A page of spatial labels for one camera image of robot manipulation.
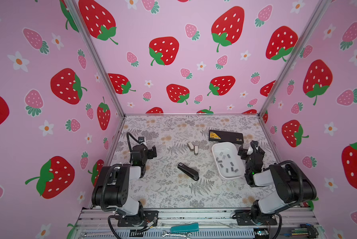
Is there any black stapler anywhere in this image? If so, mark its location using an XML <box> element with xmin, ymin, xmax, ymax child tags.
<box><xmin>178</xmin><ymin>163</ymin><xmax>199</xmax><ymax>181</ymax></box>

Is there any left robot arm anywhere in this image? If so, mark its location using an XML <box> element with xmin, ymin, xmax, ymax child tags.
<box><xmin>92</xmin><ymin>132</ymin><xmax>159</xmax><ymax>233</ymax></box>

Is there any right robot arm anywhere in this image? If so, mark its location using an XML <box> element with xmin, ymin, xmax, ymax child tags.
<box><xmin>232</xmin><ymin>140</ymin><xmax>317</xmax><ymax>226</ymax></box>

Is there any white plastic tray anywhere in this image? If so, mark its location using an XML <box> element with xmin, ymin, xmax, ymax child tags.
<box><xmin>212</xmin><ymin>142</ymin><xmax>245</xmax><ymax>180</ymax></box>

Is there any black staple box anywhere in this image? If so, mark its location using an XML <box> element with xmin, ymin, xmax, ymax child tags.
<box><xmin>208</xmin><ymin>129</ymin><xmax>244</xmax><ymax>145</ymax></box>

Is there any silver wrench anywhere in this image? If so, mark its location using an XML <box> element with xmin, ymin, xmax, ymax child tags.
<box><xmin>162</xmin><ymin>231</ymin><xmax>192</xmax><ymax>239</ymax></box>

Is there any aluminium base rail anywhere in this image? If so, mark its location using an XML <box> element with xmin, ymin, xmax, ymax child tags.
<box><xmin>70</xmin><ymin>207</ymin><xmax>327</xmax><ymax>239</ymax></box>

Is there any teal handled tool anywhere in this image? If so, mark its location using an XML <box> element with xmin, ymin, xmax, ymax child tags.
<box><xmin>170</xmin><ymin>223</ymin><xmax>199</xmax><ymax>234</ymax></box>

